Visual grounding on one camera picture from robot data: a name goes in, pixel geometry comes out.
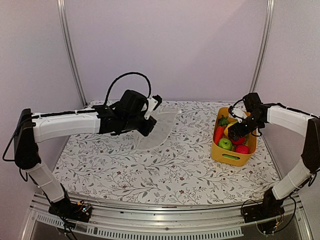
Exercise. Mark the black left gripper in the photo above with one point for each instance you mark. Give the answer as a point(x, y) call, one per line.
point(146, 131)

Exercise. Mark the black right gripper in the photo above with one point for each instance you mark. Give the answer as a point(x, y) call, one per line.
point(231, 130)

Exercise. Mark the red tomato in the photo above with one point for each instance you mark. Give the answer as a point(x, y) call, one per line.
point(239, 141)

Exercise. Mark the yellow lemon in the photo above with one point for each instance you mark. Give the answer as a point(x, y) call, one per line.
point(226, 130)

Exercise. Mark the green apple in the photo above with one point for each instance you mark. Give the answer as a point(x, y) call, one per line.
point(225, 144)

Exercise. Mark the clear zip top bag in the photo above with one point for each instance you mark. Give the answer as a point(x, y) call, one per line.
point(161, 131)

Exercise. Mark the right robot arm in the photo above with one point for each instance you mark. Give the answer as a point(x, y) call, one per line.
point(290, 133)

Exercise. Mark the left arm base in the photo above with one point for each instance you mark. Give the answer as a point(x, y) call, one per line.
point(66, 209)

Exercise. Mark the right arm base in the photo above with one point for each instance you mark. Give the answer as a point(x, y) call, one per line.
point(270, 213)

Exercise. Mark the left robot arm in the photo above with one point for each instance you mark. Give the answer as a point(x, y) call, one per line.
point(131, 113)

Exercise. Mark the green leafy vegetable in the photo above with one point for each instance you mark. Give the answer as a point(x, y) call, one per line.
point(223, 121)

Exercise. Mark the orange carrot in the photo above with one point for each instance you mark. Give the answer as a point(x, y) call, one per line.
point(218, 134)

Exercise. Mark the red fruit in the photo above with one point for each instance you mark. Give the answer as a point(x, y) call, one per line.
point(242, 149)

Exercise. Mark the yellow plastic basket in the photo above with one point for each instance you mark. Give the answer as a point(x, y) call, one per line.
point(217, 152)

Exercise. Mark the green bitter gourd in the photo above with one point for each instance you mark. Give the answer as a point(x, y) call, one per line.
point(230, 156)

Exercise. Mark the floral table cover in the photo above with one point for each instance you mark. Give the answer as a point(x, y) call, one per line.
point(180, 171)

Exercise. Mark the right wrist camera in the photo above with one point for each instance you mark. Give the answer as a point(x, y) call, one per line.
point(237, 113)

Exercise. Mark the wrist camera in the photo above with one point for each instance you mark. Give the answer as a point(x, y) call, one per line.
point(152, 103)
point(237, 113)

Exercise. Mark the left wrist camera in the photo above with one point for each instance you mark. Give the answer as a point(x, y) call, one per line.
point(152, 103)

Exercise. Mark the aluminium front rail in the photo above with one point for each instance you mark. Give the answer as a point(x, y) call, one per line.
point(121, 220)

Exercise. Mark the right aluminium post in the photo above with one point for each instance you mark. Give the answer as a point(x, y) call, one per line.
point(270, 5)

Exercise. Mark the aluminium post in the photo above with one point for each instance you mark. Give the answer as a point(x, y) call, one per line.
point(62, 12)
point(270, 5)

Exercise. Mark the left aluminium post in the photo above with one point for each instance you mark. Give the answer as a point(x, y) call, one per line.
point(62, 12)

